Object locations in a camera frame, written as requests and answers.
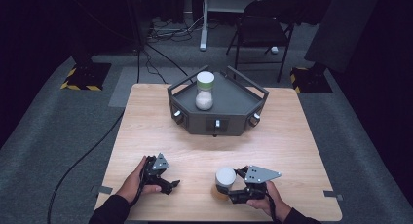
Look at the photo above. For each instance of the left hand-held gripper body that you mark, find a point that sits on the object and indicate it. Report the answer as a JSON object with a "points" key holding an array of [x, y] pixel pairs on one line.
{"points": [[156, 167]]}

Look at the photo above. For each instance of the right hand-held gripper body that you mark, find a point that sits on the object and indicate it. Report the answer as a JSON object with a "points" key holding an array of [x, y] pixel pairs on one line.
{"points": [[256, 185]]}

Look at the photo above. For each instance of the white-lidded jar with amber contents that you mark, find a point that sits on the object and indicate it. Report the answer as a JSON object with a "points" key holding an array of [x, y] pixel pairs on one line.
{"points": [[225, 181]]}

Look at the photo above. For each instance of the person's right hand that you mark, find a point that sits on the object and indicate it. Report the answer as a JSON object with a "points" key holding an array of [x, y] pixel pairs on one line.
{"points": [[276, 204]]}

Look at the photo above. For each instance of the person's left hand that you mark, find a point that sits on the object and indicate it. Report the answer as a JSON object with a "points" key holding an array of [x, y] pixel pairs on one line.
{"points": [[131, 185]]}

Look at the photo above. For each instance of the grey tape strip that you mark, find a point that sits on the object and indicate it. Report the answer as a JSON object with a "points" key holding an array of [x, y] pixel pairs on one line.
{"points": [[332, 194], [103, 190]]}

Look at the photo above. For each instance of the dark grey hexagonal tray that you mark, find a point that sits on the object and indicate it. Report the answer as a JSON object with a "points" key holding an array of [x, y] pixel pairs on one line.
{"points": [[227, 104]]}

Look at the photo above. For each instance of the green-banded jar with white powder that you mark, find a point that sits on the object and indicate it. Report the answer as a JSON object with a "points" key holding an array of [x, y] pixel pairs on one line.
{"points": [[204, 92]]}

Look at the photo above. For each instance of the black base with yellow stripes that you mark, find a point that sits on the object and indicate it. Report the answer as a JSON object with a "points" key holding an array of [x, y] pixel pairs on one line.
{"points": [[311, 81], [86, 76]]}

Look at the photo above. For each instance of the small white floor object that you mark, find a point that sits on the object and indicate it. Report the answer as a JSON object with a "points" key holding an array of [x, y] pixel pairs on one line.
{"points": [[274, 50]]}

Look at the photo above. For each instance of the black folding chair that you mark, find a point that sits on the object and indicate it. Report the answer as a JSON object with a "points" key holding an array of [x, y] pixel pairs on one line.
{"points": [[259, 26]]}

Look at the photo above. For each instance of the black stand pole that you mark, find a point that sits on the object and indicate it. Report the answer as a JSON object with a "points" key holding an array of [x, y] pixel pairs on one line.
{"points": [[134, 19]]}

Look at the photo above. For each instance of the dark grey panel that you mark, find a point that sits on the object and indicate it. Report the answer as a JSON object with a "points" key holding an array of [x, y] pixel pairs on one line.
{"points": [[344, 26]]}

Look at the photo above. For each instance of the white desk frame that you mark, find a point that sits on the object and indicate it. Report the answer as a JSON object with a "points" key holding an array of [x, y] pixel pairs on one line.
{"points": [[204, 19]]}

